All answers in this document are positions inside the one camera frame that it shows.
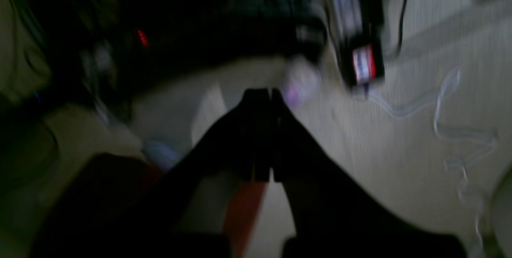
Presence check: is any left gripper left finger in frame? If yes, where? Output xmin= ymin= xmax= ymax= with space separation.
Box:
xmin=32 ymin=90 xmax=272 ymax=258

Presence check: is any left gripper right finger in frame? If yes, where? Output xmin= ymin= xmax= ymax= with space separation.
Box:
xmin=272 ymin=90 xmax=466 ymax=258

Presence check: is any clear plastic tube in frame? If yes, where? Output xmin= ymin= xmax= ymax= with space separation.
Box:
xmin=364 ymin=67 xmax=499 ymax=258

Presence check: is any black device red label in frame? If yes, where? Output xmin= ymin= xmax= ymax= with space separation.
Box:
xmin=331 ymin=0 xmax=384 ymax=94

